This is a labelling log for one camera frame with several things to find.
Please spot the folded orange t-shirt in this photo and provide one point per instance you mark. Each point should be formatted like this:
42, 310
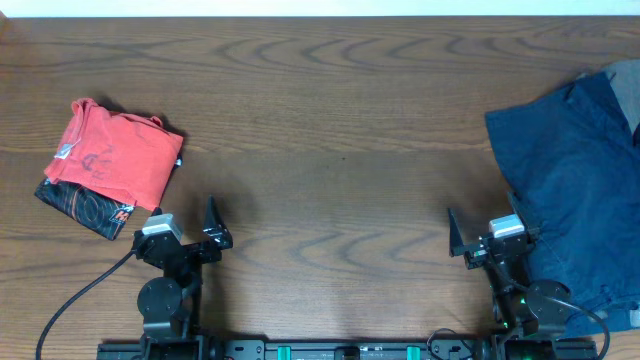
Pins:
125, 157

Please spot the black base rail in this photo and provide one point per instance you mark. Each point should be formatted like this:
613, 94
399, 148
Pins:
434, 349

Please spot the grey garment at right edge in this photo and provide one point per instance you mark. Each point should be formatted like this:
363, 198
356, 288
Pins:
629, 90

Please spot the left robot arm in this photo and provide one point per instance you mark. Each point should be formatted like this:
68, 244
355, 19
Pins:
169, 304

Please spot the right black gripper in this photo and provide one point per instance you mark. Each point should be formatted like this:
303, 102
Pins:
476, 258

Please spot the folded black orange-print garment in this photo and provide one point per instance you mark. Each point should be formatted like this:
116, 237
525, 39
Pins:
102, 215

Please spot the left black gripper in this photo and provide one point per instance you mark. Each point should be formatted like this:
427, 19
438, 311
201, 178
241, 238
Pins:
195, 247

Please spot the dark blue denim shorts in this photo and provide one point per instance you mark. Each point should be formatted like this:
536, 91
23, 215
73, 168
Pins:
573, 163

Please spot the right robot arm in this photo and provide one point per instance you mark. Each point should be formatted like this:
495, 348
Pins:
529, 306

